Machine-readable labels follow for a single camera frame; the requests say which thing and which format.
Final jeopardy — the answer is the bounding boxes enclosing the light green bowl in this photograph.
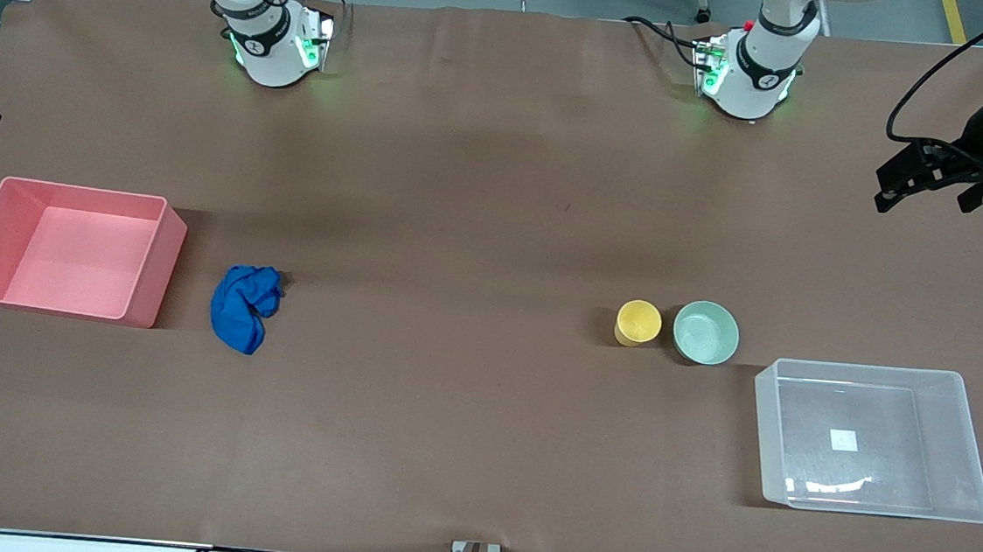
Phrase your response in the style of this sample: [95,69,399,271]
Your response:
[670,297,743,369]

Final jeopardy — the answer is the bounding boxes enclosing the yellow cup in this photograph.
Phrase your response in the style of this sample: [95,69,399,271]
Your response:
[612,297,665,351]

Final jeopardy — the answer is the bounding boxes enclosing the blue cloth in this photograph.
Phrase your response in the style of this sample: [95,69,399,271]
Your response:
[206,262,288,359]

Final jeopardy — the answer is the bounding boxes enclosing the clear plastic box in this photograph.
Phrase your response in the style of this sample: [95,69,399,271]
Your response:
[743,355,983,525]

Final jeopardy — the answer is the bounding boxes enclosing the pink plastic bin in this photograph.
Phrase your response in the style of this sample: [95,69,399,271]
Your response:
[0,175,192,332]

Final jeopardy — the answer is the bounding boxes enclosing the paper table cover sheet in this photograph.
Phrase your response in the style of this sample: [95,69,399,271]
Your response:
[0,0,983,552]

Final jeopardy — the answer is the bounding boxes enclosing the black left arm base cable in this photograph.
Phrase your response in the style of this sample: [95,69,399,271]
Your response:
[618,14,716,72]

